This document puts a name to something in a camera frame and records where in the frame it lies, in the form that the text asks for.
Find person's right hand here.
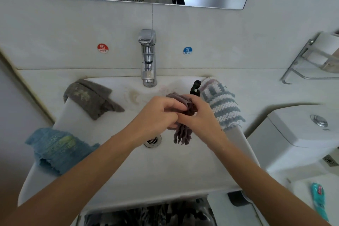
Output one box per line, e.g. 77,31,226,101
175,93,232,152

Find person's left hand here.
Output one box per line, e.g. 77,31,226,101
123,96,189,147

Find brown cloth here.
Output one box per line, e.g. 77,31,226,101
165,92,199,146

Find pink white striped cloth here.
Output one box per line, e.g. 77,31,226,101
199,76,219,86

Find white ceramic sink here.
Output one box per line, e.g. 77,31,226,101
17,76,260,214

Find blue stained cloth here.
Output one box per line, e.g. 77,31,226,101
25,127,101,176

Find person's left forearm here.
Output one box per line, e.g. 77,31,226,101
0,130,144,226

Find person's right forearm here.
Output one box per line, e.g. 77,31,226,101
214,138,321,226

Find metal sink drain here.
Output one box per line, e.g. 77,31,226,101
143,134,163,149

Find black pump soap bottle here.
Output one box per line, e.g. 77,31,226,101
189,80,202,98

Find chrome faucet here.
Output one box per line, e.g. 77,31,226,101
138,29,159,88

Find black bin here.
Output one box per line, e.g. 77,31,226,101
228,190,254,207

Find white toilet tank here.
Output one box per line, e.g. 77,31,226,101
248,104,339,173

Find gray patterned trousers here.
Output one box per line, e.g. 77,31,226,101
82,198,218,226

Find chrome flush button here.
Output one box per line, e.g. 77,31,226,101
310,114,329,129

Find white toilet lid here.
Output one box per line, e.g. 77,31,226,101
254,173,339,226

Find metal floor drain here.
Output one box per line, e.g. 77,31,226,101
323,155,339,167

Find teal tube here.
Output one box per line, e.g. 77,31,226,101
310,182,329,221

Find brown paper roll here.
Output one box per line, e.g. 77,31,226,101
322,48,339,73

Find white toilet paper roll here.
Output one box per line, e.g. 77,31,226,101
308,31,339,66

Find metal wall shelf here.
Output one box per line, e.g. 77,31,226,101
281,32,339,84

